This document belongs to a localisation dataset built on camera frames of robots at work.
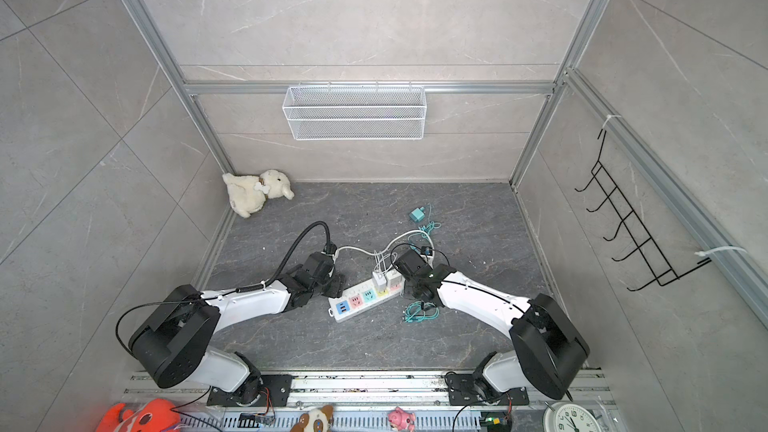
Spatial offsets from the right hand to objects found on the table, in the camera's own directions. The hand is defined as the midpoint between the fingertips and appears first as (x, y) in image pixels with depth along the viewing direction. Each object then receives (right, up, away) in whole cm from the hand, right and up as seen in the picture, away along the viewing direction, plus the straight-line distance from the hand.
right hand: (414, 285), depth 88 cm
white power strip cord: (+4, +11, -8) cm, 14 cm away
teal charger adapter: (+3, +21, +19) cm, 29 cm away
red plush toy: (-59, -22, -24) cm, 68 cm away
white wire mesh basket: (-19, +56, +13) cm, 61 cm away
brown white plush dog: (-24, -26, -21) cm, 41 cm away
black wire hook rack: (+47, +10, -30) cm, 57 cm away
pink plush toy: (-5, -26, -20) cm, 33 cm away
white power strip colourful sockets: (-17, -4, -2) cm, 18 cm away
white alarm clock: (+34, -25, -21) cm, 47 cm away
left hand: (-24, +3, +4) cm, 24 cm away
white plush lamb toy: (-59, +28, +18) cm, 68 cm away
